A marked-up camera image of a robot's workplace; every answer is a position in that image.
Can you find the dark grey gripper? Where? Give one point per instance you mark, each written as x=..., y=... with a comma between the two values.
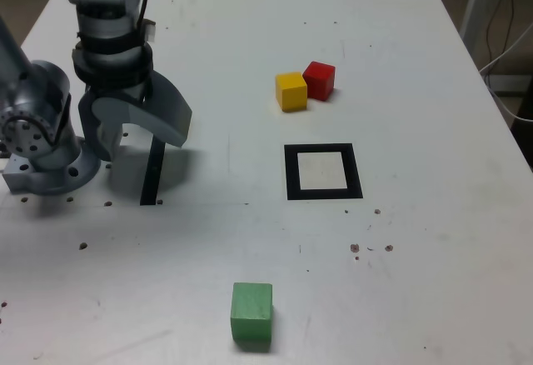
x=121, y=90

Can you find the yellow cube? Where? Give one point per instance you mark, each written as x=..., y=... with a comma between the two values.
x=291, y=92

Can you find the red cube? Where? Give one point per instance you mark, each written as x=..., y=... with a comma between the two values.
x=322, y=79

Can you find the green cube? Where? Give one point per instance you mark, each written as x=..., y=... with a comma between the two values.
x=250, y=311

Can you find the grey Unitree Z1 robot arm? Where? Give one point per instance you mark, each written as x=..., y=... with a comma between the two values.
x=41, y=131

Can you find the black tape square outline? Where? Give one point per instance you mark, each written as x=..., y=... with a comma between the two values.
x=291, y=173

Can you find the black tape strip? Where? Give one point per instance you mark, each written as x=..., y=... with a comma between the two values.
x=150, y=181

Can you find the small gripper camera box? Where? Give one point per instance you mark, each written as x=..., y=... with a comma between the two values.
x=148, y=31

